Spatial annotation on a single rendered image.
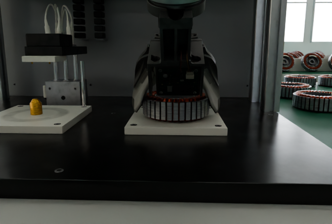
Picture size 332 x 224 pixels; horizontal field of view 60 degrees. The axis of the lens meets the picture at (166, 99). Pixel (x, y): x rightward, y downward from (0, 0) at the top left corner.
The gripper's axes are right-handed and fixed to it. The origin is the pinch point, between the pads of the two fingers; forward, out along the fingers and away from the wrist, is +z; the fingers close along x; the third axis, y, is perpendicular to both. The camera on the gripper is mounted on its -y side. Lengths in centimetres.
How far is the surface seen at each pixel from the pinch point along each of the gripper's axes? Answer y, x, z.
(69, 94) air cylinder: -10.2, -22.7, 5.6
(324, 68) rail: -108, 88, 66
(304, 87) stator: -28.4, 36.0, 17.7
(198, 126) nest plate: 6.6, 3.4, -2.5
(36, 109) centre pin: 1.2, -23.7, -0.5
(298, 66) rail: -109, 72, 65
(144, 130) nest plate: 7.7, -4.6, -2.5
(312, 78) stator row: -49, 49, 30
